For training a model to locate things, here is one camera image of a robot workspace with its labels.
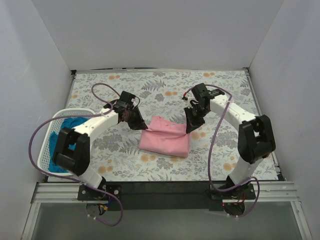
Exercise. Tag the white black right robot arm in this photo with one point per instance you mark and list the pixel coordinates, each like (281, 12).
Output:
(255, 140)

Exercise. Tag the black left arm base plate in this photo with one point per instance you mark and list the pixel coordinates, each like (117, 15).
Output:
(87, 194)

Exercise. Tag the pink t shirt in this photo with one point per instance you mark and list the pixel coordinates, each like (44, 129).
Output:
(165, 137)

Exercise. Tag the floral patterned table cloth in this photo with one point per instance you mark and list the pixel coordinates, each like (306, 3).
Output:
(212, 147)

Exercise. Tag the white plastic laundry basket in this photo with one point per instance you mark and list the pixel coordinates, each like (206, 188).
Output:
(44, 159)

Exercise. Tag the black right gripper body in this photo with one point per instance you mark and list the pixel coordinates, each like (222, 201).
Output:
(194, 115)

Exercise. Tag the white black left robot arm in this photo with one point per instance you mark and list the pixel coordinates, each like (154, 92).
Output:
(73, 148)

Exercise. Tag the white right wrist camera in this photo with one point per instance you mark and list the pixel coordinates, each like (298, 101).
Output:
(191, 101)

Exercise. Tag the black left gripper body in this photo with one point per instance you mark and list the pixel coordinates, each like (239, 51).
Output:
(132, 116)

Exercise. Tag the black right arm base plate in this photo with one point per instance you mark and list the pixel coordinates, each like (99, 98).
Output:
(242, 192)

